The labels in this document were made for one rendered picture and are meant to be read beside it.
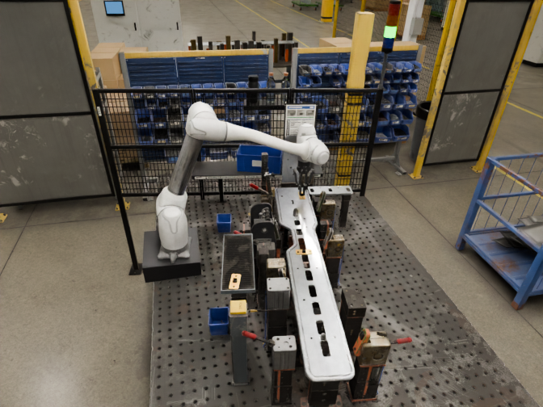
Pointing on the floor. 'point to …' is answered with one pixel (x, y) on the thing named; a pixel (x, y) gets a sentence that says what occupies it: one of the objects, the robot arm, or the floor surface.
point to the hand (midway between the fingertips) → (302, 189)
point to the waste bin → (419, 127)
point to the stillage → (507, 236)
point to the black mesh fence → (223, 141)
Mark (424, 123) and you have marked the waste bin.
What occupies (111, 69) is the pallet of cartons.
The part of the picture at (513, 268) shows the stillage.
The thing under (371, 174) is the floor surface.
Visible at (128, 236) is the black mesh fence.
